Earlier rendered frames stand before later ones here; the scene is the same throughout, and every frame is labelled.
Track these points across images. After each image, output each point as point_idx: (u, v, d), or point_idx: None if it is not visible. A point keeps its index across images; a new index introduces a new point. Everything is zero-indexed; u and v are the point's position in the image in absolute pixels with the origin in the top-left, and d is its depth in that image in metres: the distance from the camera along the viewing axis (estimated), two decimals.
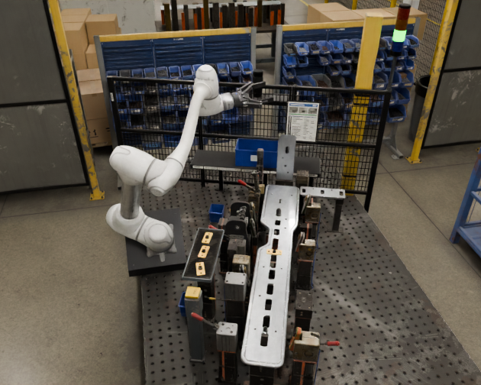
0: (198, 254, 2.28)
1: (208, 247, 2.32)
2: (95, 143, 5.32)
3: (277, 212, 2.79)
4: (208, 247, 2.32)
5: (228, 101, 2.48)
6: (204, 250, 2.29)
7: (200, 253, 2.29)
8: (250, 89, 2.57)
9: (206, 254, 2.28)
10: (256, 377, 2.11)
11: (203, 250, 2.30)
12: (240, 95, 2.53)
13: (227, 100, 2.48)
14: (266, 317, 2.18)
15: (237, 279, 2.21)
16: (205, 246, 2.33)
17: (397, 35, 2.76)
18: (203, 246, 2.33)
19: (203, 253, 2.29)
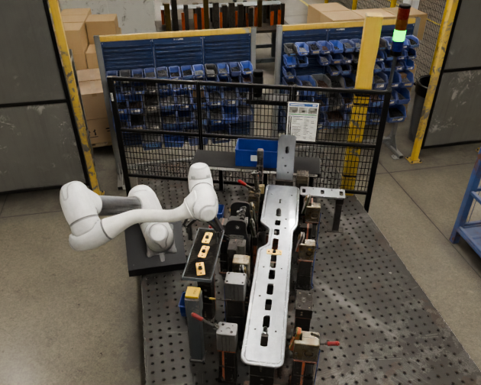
0: (198, 254, 2.28)
1: (208, 247, 2.32)
2: (95, 143, 5.32)
3: (277, 212, 2.79)
4: (208, 247, 2.32)
5: None
6: (204, 250, 2.29)
7: (200, 253, 2.29)
8: (192, 223, 2.21)
9: (206, 254, 2.28)
10: (256, 377, 2.11)
11: (203, 250, 2.30)
12: None
13: None
14: (266, 317, 2.18)
15: (237, 279, 2.21)
16: (205, 246, 2.33)
17: (397, 35, 2.76)
18: (203, 246, 2.33)
19: (203, 253, 2.29)
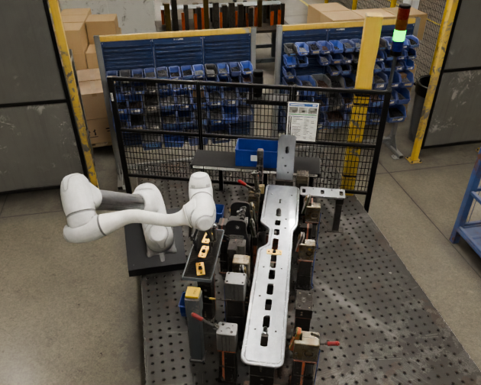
0: (198, 254, 2.28)
1: (208, 247, 2.32)
2: (95, 143, 5.32)
3: (277, 212, 2.79)
4: (208, 247, 2.32)
5: None
6: (204, 250, 2.29)
7: (200, 253, 2.29)
8: (196, 233, 2.24)
9: (206, 254, 2.28)
10: (256, 377, 2.11)
11: (203, 250, 2.30)
12: None
13: None
14: (266, 317, 2.18)
15: (237, 279, 2.21)
16: (205, 246, 2.33)
17: (397, 35, 2.76)
18: (203, 246, 2.33)
19: (203, 253, 2.29)
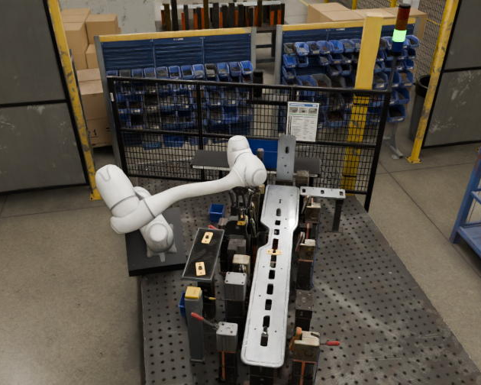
0: (237, 222, 2.31)
1: (246, 216, 2.36)
2: (95, 143, 5.32)
3: (277, 212, 2.79)
4: (246, 216, 2.36)
5: None
6: (243, 218, 2.33)
7: (239, 221, 2.32)
8: (238, 201, 2.28)
9: (245, 222, 2.32)
10: (256, 377, 2.11)
11: (242, 218, 2.33)
12: None
13: None
14: (266, 317, 2.18)
15: (237, 279, 2.21)
16: None
17: (397, 35, 2.76)
18: (241, 215, 2.37)
19: (241, 221, 2.33)
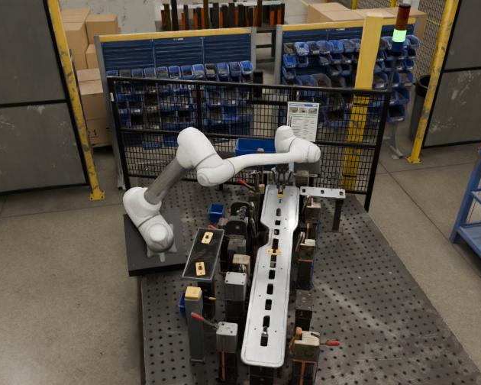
0: (277, 195, 2.85)
1: (283, 190, 2.90)
2: (95, 143, 5.32)
3: (277, 212, 2.79)
4: (283, 190, 2.90)
5: None
6: (281, 192, 2.87)
7: (278, 194, 2.86)
8: (279, 178, 2.81)
9: (283, 195, 2.86)
10: (256, 377, 2.11)
11: (280, 192, 2.87)
12: None
13: None
14: (266, 317, 2.18)
15: (237, 279, 2.21)
16: (280, 189, 2.91)
17: (397, 35, 2.76)
18: (279, 189, 2.91)
19: (280, 194, 2.87)
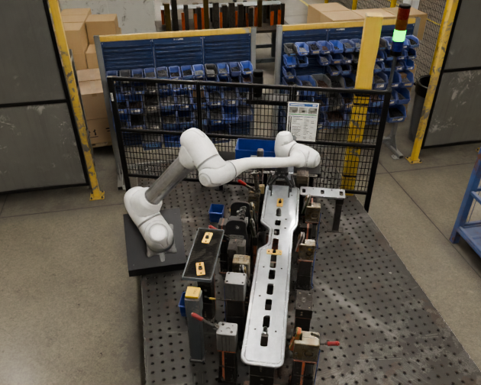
0: (276, 204, 2.89)
1: (282, 199, 2.94)
2: (95, 143, 5.32)
3: (277, 212, 2.79)
4: (282, 199, 2.94)
5: None
6: (281, 201, 2.91)
7: (277, 203, 2.90)
8: (274, 181, 2.83)
9: (282, 204, 2.90)
10: (256, 377, 2.11)
11: (279, 201, 2.91)
12: None
13: None
14: (266, 317, 2.18)
15: (237, 279, 2.21)
16: (280, 198, 2.94)
17: (397, 35, 2.76)
18: (278, 198, 2.94)
19: (279, 203, 2.90)
